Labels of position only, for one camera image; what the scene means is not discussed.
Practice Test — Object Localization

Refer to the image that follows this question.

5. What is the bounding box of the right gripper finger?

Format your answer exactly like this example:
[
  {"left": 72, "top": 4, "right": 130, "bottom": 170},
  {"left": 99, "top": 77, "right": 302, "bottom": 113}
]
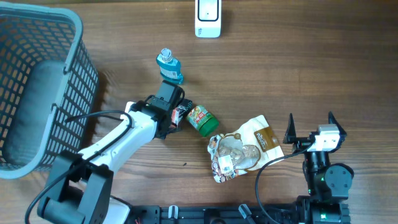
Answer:
[
  {"left": 328, "top": 111, "right": 347, "bottom": 137},
  {"left": 284, "top": 113, "right": 297, "bottom": 139}
]

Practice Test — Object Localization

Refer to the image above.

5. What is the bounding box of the red black snack packet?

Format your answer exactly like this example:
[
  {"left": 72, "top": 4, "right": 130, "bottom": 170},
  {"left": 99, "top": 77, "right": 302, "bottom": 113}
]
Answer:
[{"left": 171, "top": 99, "right": 193, "bottom": 128}]

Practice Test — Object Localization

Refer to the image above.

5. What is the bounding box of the blue mouthwash bottle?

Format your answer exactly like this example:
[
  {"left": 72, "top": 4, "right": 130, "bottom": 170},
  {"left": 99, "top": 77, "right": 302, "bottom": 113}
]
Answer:
[{"left": 156, "top": 48, "right": 184, "bottom": 85}]

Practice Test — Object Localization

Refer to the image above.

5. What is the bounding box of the green lidded jar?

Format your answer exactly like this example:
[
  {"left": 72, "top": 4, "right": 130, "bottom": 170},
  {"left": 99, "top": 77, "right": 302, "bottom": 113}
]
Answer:
[{"left": 187, "top": 105, "right": 219, "bottom": 137}]

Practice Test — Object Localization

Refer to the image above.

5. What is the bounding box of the beige snack bag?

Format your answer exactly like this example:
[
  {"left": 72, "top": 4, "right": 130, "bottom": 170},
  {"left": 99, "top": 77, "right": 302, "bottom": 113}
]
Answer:
[{"left": 207, "top": 115, "right": 284, "bottom": 183}]

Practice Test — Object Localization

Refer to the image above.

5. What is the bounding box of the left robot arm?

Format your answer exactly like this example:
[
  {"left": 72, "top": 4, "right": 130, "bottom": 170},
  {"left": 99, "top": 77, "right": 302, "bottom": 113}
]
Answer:
[{"left": 25, "top": 81, "right": 185, "bottom": 223}]

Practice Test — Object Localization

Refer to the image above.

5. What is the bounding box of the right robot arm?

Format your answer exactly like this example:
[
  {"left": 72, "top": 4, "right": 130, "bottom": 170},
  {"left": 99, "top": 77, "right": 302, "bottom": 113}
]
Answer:
[{"left": 283, "top": 112, "right": 354, "bottom": 224}]

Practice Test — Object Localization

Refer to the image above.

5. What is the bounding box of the white barcode scanner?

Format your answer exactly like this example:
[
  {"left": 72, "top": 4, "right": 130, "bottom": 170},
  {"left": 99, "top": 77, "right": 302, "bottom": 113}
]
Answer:
[{"left": 195, "top": 0, "right": 222, "bottom": 38}]

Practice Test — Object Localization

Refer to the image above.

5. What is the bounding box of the grey plastic shopping basket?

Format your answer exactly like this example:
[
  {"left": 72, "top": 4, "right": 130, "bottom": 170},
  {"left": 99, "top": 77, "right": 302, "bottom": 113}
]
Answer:
[{"left": 1, "top": 2, "right": 99, "bottom": 179}]

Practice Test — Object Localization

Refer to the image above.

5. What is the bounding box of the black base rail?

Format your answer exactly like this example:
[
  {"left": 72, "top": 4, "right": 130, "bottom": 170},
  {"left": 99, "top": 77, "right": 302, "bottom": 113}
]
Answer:
[{"left": 125, "top": 197, "right": 351, "bottom": 224}]

